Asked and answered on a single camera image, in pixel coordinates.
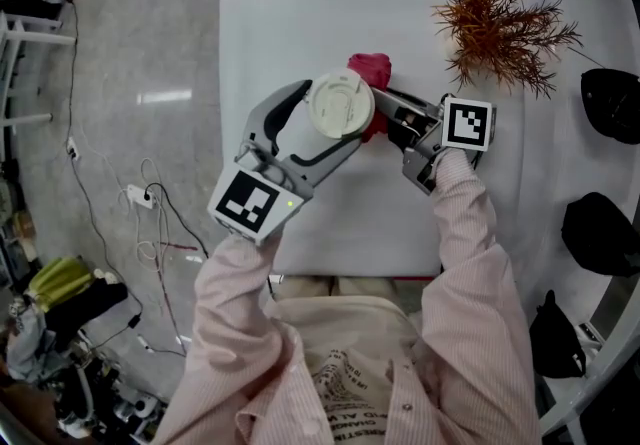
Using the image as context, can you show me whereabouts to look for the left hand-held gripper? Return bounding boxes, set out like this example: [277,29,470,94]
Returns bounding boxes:
[206,78,374,248]

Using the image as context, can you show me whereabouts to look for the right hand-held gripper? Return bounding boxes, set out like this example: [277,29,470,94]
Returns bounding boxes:
[371,87,499,195]

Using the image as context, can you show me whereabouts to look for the red cloth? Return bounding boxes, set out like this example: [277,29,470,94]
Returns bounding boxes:
[346,51,394,145]

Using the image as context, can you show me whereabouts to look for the white lidded paper cup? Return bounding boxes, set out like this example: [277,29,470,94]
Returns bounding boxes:
[304,71,377,149]

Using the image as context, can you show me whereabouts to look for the person's left forearm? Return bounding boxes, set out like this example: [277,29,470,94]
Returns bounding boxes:
[192,227,287,337]

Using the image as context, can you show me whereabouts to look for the person's right forearm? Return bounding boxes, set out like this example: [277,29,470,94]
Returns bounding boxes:
[427,147,517,287]

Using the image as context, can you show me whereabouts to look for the white table with dark legs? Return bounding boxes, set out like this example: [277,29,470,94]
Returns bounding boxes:
[218,0,504,280]

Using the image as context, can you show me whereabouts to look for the dried orange potted plant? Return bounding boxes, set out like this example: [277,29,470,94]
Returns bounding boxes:
[431,0,584,100]

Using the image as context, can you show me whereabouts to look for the person's legs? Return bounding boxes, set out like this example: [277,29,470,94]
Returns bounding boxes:
[274,274,402,305]

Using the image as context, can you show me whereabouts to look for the black cap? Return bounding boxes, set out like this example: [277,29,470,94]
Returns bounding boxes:
[528,288,588,380]
[580,67,640,146]
[560,191,640,279]

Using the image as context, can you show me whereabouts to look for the person's torso in pink shirt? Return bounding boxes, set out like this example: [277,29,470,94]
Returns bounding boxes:
[154,295,544,445]

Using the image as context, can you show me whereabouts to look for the yellow-green fabric bundle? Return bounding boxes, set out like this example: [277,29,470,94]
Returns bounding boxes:
[26,256,97,312]

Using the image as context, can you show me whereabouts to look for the white side table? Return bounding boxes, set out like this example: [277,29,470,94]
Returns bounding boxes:
[0,11,79,128]

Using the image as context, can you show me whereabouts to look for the long black cable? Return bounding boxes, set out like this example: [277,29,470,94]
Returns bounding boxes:
[64,1,144,320]

